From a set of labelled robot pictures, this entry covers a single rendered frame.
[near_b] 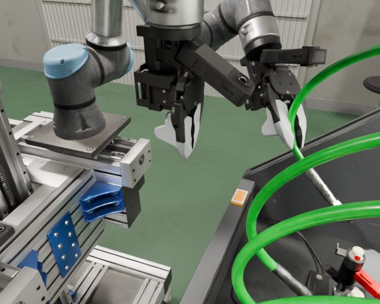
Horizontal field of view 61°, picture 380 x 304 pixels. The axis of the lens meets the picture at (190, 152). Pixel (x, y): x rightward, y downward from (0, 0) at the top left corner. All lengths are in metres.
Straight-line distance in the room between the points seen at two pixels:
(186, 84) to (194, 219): 1.72
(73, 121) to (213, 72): 0.58
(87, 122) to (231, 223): 0.48
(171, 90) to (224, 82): 0.08
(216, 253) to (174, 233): 1.32
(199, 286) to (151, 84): 0.40
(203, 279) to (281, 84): 0.41
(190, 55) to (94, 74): 0.53
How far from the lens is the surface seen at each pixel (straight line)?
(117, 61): 0.99
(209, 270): 0.70
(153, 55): 0.47
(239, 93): 0.44
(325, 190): 0.63
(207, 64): 0.44
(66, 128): 0.96
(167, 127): 0.50
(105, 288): 1.61
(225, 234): 0.76
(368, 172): 0.86
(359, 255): 0.57
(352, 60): 0.53
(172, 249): 1.96
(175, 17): 0.42
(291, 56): 0.59
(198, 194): 2.29
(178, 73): 0.46
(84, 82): 0.92
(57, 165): 1.04
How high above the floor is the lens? 1.51
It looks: 34 degrees down
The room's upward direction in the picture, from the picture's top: straight up
